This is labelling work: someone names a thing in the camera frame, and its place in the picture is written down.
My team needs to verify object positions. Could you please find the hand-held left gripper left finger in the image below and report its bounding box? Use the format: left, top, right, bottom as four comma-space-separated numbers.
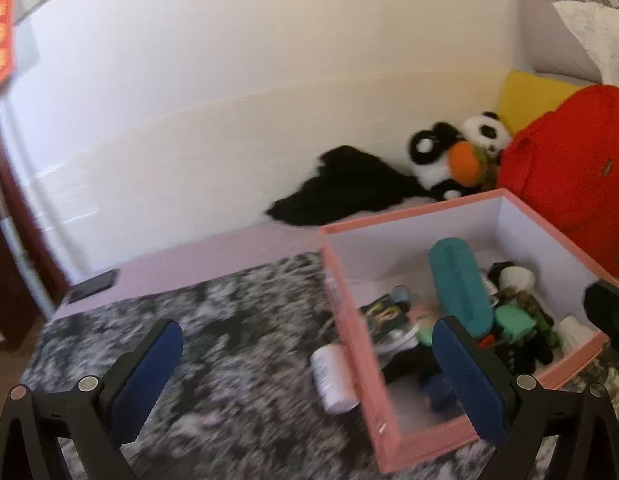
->
0, 319, 184, 480

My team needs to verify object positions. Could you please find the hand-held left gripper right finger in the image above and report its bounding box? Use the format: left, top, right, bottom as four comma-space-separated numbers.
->
432, 316, 619, 480

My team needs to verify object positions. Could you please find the pastel baby toy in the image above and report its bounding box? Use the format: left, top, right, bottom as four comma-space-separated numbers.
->
408, 305, 443, 348

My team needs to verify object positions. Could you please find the green glasses case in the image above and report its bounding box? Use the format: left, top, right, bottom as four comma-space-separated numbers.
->
428, 238, 496, 337

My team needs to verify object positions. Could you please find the grey plastic cup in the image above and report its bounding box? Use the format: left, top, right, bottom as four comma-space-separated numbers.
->
498, 266, 536, 292

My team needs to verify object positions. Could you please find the pink cardboard box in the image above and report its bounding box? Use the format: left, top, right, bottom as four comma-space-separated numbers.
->
319, 188, 619, 474

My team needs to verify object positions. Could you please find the white pill bottle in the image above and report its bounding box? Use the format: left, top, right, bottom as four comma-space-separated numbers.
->
309, 344, 361, 416

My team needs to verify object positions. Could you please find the dark blue round object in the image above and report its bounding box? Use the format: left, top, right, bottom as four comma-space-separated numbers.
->
422, 372, 465, 411

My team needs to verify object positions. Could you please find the white object in box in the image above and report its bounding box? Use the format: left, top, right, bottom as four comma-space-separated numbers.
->
554, 315, 597, 353

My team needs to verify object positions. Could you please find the grey patterned blanket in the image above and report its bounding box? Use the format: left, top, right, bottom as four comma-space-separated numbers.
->
19, 252, 619, 480

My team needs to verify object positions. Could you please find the black smartphone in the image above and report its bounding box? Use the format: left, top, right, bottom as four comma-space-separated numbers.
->
68, 269, 120, 304

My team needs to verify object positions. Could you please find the pink bed sheet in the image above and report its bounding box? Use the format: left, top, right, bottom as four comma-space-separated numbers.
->
52, 195, 440, 321

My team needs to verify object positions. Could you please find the red bag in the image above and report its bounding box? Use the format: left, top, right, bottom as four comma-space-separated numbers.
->
497, 85, 619, 281

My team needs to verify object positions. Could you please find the panda plush toy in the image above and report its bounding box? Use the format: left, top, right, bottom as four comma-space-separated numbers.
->
462, 111, 514, 161

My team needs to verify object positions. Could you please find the penguin plush toy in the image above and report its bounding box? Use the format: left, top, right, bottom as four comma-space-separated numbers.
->
407, 121, 485, 201

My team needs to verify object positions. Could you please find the yellow pillow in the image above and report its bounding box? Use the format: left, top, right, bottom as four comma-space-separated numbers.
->
498, 70, 585, 136

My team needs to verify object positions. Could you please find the black cloth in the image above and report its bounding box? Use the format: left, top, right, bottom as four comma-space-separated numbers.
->
266, 145, 430, 228

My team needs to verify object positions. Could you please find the white lace pillow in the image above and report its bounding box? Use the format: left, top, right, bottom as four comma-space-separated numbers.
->
519, 0, 619, 88

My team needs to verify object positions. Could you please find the brown wooden door frame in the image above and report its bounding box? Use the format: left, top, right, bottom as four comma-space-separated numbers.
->
0, 105, 65, 351

